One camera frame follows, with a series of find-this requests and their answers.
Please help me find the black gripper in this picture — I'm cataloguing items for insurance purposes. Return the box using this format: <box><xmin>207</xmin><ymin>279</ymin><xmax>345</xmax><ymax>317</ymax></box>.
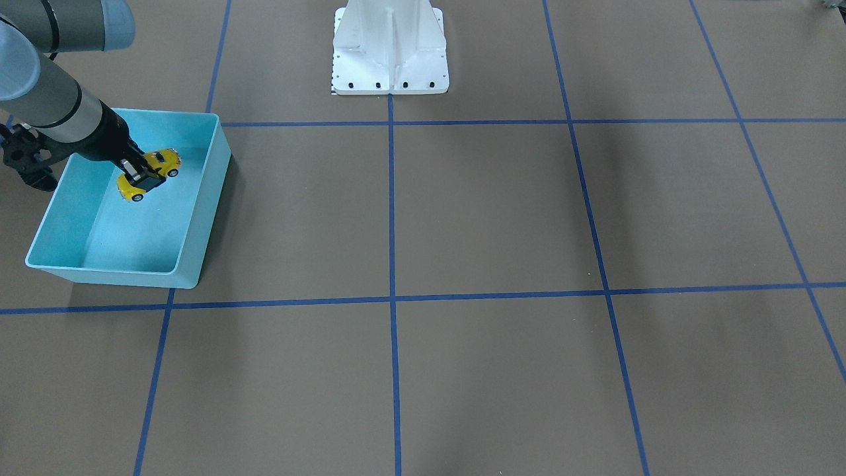
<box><xmin>83</xmin><ymin>109</ymin><xmax>166</xmax><ymax>187</ymax></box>

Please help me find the yellow beetle toy car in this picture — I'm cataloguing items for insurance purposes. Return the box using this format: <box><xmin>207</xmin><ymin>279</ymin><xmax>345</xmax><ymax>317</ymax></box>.
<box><xmin>116</xmin><ymin>148</ymin><xmax>182</xmax><ymax>202</ymax></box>

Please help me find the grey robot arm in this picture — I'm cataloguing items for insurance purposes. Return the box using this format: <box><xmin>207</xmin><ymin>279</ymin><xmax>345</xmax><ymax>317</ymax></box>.
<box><xmin>1</xmin><ymin>1</ymin><xmax>165</xmax><ymax>192</ymax></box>

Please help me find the light blue plastic bin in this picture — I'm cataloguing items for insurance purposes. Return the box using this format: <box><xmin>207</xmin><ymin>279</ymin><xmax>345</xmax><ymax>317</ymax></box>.
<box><xmin>25</xmin><ymin>108</ymin><xmax>231</xmax><ymax>289</ymax></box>

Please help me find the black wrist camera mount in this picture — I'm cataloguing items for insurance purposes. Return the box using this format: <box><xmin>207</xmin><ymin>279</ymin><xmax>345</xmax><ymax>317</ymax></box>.
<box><xmin>1</xmin><ymin>124</ymin><xmax>58</xmax><ymax>192</ymax></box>

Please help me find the white metal mount base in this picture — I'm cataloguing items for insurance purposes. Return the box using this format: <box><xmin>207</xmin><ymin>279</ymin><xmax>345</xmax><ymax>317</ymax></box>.
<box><xmin>330</xmin><ymin>1</ymin><xmax>450</xmax><ymax>95</ymax></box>

